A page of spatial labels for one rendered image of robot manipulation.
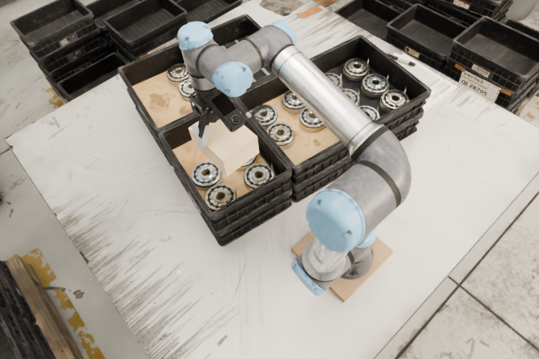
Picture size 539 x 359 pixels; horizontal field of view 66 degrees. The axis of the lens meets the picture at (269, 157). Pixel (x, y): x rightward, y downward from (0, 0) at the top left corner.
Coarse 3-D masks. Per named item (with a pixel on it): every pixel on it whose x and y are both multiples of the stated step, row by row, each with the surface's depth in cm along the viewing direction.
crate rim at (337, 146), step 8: (264, 80) 155; (272, 80) 156; (248, 88) 153; (256, 88) 154; (240, 96) 152; (240, 104) 149; (256, 120) 144; (264, 128) 142; (272, 144) 137; (336, 144) 136; (280, 152) 135; (320, 152) 134; (328, 152) 135; (288, 160) 133; (304, 160) 133; (312, 160) 133; (296, 168) 131; (304, 168) 133
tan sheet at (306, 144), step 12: (276, 108) 160; (288, 120) 156; (300, 132) 152; (312, 132) 152; (324, 132) 152; (300, 144) 149; (312, 144) 149; (324, 144) 149; (288, 156) 146; (300, 156) 146
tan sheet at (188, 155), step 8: (184, 144) 152; (192, 144) 152; (176, 152) 150; (184, 152) 150; (192, 152) 150; (200, 152) 150; (184, 160) 148; (192, 160) 148; (200, 160) 148; (208, 160) 147; (264, 160) 146; (184, 168) 146; (192, 168) 146; (224, 176) 143; (232, 176) 143; (240, 176) 143; (232, 184) 141; (240, 184) 141; (200, 192) 140; (240, 192) 139
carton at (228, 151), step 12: (192, 132) 117; (216, 132) 116; (228, 132) 116; (240, 132) 116; (252, 132) 115; (216, 144) 114; (228, 144) 113; (240, 144) 113; (252, 144) 115; (216, 156) 113; (228, 156) 111; (240, 156) 115; (252, 156) 119; (228, 168) 114
